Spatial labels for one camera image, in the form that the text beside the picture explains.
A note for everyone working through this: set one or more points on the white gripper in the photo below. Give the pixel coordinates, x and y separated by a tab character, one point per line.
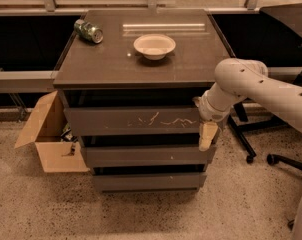
212	112

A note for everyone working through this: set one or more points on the grey top drawer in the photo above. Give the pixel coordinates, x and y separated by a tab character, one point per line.
111	121

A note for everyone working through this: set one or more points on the grey drawer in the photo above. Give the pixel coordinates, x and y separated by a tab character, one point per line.
146	156
149	182
111	121

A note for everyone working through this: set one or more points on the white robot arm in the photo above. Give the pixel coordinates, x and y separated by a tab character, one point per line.
256	201

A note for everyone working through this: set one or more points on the grey middle drawer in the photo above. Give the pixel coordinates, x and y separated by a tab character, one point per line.
146	156

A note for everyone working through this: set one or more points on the grey drawer cabinet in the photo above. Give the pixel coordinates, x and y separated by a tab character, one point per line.
113	74

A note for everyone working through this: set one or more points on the grey bottom drawer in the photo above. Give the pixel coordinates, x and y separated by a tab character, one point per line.
149	182

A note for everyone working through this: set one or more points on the open cardboard box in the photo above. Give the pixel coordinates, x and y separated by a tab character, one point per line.
44	128

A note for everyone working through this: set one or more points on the black table leg with caster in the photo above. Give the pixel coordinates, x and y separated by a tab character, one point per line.
240	129

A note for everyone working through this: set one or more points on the black office chair base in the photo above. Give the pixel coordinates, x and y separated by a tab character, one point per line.
296	224

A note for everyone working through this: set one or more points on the white paper bowl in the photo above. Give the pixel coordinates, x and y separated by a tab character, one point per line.
154	46

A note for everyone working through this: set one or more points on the green soda can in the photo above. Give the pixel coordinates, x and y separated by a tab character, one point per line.
88	31

